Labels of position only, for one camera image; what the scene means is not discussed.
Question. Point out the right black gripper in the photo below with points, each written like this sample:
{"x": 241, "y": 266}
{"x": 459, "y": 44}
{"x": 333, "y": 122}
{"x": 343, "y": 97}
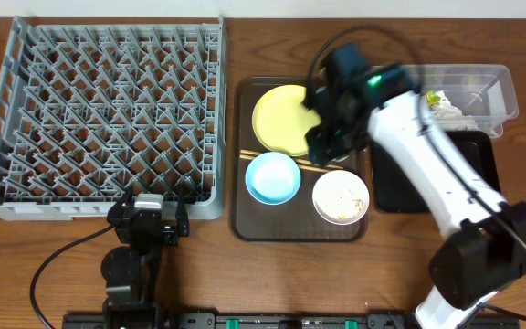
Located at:
{"x": 319, "y": 151}

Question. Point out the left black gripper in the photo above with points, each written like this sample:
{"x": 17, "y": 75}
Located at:
{"x": 149, "y": 229}

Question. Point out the green snack wrapper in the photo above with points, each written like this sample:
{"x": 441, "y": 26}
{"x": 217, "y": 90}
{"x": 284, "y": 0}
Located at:
{"x": 432, "y": 98}

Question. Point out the white bowl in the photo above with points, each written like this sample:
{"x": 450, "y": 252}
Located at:
{"x": 340, "y": 182}

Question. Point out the wooden chopstick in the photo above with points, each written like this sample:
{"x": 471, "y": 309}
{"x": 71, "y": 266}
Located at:
{"x": 297, "y": 161}
{"x": 300, "y": 166}

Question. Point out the light blue bowl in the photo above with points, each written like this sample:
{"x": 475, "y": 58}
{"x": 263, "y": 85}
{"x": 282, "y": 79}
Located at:
{"x": 272, "y": 178}

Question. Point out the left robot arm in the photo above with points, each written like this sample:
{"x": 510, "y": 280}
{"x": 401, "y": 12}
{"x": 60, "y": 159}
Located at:
{"x": 131, "y": 270}

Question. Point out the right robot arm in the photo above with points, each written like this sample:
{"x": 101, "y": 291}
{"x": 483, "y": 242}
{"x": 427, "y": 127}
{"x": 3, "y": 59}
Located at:
{"x": 485, "y": 237}

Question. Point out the black waste tray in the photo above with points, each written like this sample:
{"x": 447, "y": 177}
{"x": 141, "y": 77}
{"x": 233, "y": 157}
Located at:
{"x": 394, "y": 193}

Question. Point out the clear plastic waste bin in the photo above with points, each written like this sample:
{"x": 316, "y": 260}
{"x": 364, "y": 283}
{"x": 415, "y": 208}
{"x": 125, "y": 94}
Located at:
{"x": 483, "y": 91}

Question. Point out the yellow plate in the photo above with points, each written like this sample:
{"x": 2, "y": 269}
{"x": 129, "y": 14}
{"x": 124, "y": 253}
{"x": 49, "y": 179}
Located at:
{"x": 280, "y": 121}

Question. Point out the brown serving tray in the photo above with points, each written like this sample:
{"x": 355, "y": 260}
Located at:
{"x": 294, "y": 221}

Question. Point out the grey plastic dish rack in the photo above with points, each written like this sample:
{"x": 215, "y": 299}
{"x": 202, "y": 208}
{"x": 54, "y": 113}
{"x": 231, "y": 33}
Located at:
{"x": 90, "y": 111}

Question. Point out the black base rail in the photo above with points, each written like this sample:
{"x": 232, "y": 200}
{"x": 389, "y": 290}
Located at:
{"x": 212, "y": 321}

